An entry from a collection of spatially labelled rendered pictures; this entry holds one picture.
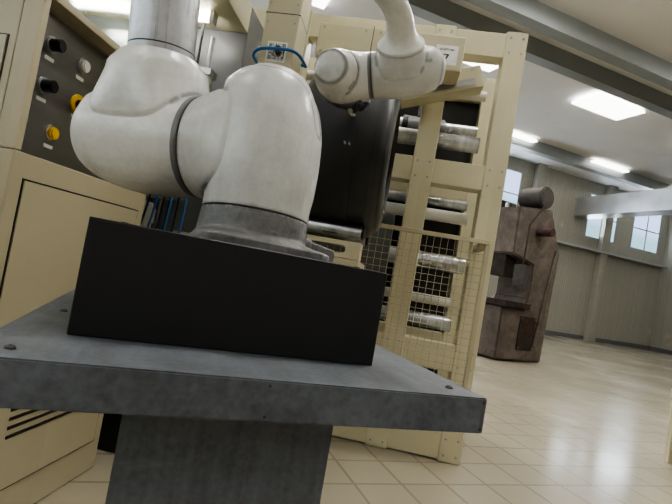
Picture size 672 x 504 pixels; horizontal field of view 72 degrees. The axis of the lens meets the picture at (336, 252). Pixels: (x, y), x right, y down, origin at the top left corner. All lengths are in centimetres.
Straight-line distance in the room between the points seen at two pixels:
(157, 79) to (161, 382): 45
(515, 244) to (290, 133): 577
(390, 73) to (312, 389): 77
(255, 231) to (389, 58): 59
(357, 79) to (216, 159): 52
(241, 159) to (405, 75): 55
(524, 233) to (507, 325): 120
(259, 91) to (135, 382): 40
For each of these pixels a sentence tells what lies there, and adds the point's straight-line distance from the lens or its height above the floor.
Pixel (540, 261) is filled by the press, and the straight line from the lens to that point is 672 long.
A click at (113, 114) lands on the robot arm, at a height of 93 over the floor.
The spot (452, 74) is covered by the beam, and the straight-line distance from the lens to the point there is 209.
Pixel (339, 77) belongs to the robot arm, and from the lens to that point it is 106.
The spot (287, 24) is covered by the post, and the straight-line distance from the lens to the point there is 190.
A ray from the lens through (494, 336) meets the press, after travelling 629.
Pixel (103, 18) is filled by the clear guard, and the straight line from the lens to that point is 152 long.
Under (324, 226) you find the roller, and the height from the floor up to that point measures 90.
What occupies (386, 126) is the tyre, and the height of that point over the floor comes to 123.
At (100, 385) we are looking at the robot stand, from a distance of 45.
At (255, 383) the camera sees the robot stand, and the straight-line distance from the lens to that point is 45.
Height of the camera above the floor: 76
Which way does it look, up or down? 2 degrees up
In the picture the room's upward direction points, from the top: 10 degrees clockwise
